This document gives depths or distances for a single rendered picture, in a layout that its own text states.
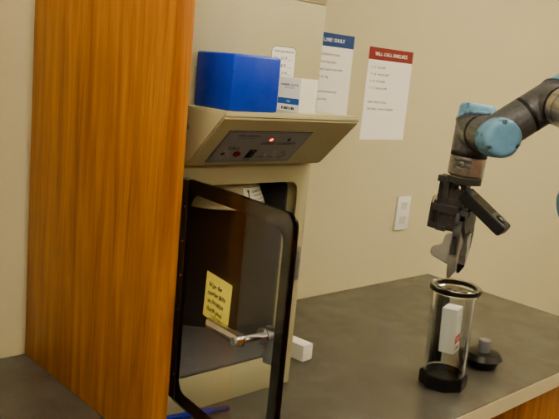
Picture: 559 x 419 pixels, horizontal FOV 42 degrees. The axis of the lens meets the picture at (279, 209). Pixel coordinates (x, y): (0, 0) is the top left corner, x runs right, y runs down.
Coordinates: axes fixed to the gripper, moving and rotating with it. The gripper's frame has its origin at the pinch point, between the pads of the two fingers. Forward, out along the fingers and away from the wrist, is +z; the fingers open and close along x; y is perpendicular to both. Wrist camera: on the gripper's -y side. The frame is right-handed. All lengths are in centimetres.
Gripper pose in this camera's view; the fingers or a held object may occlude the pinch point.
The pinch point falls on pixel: (457, 270)
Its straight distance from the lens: 159.2
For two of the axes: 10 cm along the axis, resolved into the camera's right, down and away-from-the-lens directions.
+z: -1.3, 9.7, 1.9
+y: -8.4, -2.1, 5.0
